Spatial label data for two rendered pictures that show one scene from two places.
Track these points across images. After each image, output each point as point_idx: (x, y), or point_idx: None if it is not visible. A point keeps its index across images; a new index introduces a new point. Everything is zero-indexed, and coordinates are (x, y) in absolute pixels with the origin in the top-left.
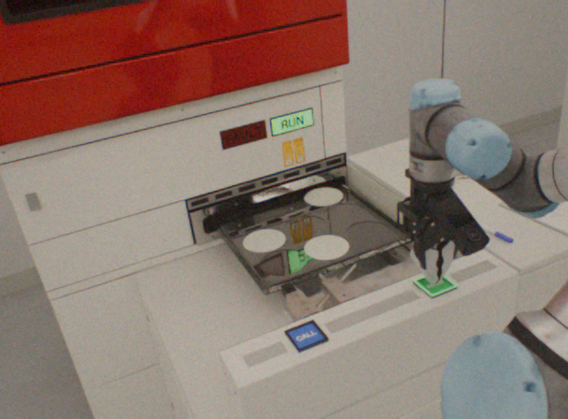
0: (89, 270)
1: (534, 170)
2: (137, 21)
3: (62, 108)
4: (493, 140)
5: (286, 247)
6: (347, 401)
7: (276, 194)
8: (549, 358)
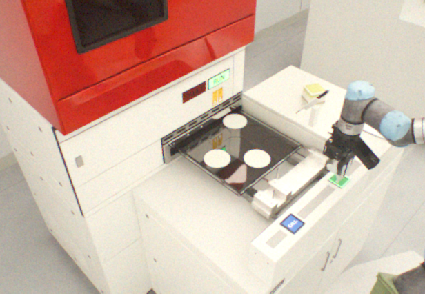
0: (107, 194)
1: (412, 130)
2: (152, 36)
3: (106, 101)
4: (406, 123)
5: (234, 161)
6: (306, 249)
7: (208, 123)
8: None
